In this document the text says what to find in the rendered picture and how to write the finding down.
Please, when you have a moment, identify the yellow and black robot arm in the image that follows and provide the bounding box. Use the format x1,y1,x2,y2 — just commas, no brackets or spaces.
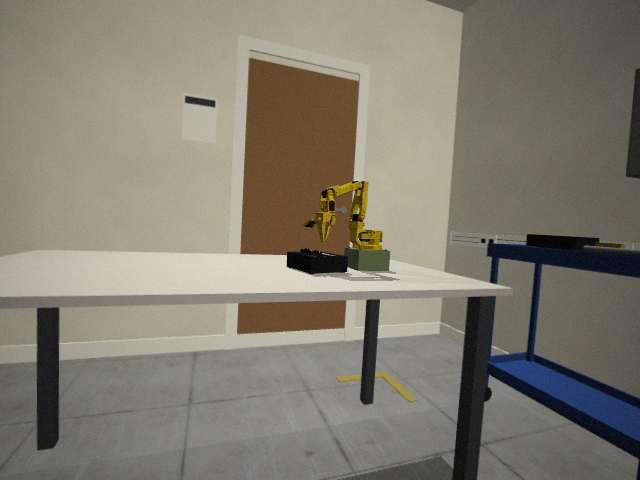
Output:
319,181,382,250

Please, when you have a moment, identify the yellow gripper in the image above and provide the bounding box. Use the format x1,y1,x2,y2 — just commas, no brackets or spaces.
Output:
303,211,336,242

